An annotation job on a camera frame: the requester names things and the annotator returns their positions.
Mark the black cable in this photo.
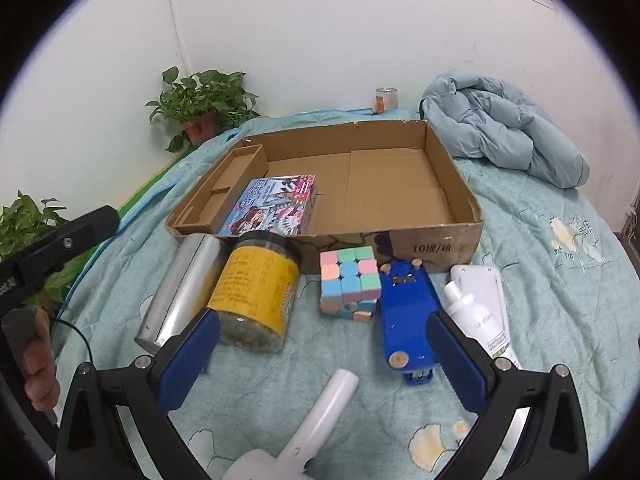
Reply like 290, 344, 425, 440
50, 317, 96, 368

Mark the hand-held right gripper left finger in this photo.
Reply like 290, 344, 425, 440
54, 306, 222, 480

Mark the colourful printed toy box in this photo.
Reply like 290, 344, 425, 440
218, 174, 319, 237

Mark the leafy green plant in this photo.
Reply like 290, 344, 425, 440
0, 190, 83, 311

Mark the cardboard box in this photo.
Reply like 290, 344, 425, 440
165, 119, 485, 273

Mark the silver metal cylinder tin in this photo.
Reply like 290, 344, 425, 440
135, 233, 233, 353

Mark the potted green plant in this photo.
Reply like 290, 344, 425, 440
145, 66, 262, 153

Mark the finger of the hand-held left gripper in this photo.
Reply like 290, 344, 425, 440
0, 205, 121, 316

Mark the light green printed quilt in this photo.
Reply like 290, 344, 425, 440
52, 107, 640, 480

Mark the small orange label jar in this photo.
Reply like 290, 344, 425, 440
375, 87, 399, 113

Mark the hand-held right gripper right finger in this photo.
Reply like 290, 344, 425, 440
425, 308, 591, 480

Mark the light blue down jacket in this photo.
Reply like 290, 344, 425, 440
419, 69, 591, 189

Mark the white wall cable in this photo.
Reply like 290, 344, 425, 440
165, 0, 193, 78

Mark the dark object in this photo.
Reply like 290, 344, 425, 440
617, 192, 640, 246

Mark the white flat plastic device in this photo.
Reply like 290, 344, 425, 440
450, 264, 532, 453

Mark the person's left hand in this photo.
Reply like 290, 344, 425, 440
24, 309, 62, 412

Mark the pastel puzzle cube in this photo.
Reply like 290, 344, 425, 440
319, 246, 382, 324

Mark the green sheet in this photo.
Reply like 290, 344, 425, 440
120, 157, 186, 212

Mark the white squeeze bottle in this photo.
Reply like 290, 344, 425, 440
444, 280, 521, 368

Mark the yellow label clear jar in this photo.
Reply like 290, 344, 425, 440
206, 231, 302, 355

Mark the white handheld vacuum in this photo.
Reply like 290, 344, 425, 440
220, 368, 360, 480

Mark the blue long-arm stapler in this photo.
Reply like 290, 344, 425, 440
377, 259, 443, 387

